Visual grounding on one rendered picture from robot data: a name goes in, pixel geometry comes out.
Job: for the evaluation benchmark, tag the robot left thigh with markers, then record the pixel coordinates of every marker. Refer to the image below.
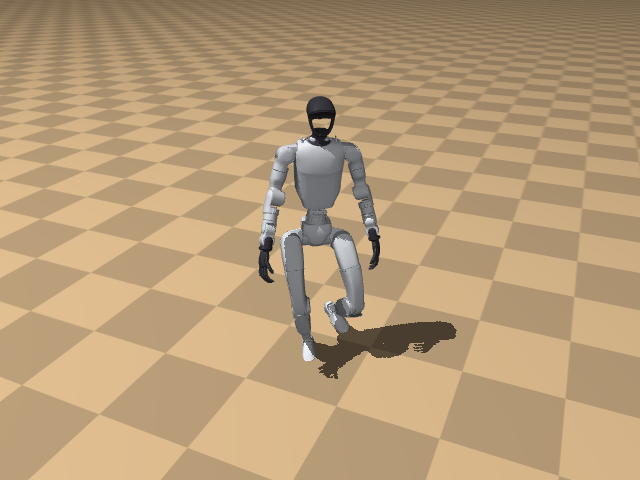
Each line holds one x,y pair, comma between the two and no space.
350,269

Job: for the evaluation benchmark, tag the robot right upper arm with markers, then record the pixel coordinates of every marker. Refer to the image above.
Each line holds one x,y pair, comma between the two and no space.
284,155

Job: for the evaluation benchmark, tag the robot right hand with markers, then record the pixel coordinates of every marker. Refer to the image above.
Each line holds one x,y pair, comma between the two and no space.
264,260

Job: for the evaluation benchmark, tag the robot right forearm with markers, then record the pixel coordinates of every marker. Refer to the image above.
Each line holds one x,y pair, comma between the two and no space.
269,219

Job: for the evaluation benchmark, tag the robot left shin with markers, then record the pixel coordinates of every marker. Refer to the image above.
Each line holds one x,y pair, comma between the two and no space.
338,307

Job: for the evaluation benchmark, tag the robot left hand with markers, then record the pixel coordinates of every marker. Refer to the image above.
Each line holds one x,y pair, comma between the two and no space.
376,247

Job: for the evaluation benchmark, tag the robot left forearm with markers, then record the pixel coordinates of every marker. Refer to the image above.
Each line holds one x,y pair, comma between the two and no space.
368,213

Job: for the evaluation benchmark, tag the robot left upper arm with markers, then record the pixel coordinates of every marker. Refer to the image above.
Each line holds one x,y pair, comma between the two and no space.
356,166

